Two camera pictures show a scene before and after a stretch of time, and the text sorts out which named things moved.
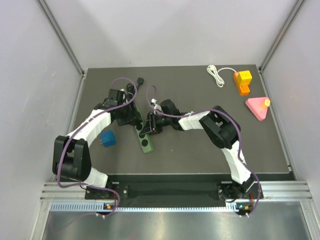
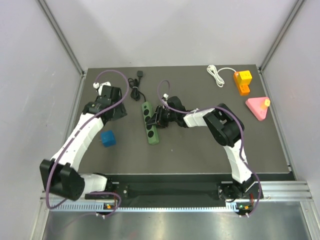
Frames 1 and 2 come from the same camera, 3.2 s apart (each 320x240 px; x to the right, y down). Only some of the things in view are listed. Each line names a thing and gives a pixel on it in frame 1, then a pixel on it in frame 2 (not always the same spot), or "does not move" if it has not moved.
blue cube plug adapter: x=107 y=138 does not move
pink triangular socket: x=258 y=106 does not move
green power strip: x=145 y=142 -> x=147 y=110
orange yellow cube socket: x=243 y=80 does not move
